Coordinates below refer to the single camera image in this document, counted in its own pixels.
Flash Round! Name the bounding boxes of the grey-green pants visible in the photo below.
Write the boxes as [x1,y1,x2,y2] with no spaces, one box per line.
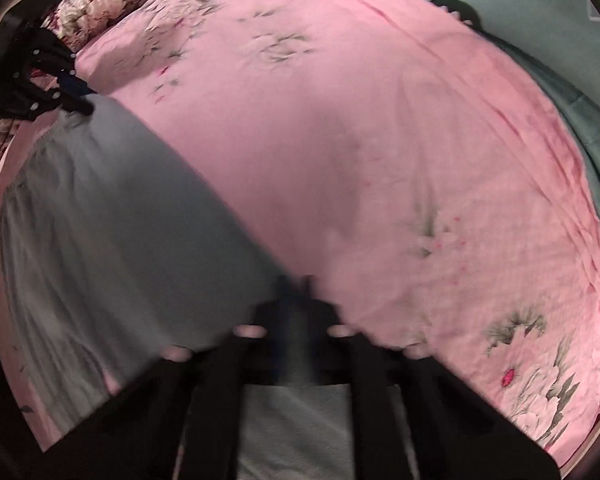
[0,93,357,480]

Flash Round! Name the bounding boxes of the pink floral bed sheet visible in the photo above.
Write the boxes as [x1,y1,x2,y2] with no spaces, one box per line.
[0,0,600,465]

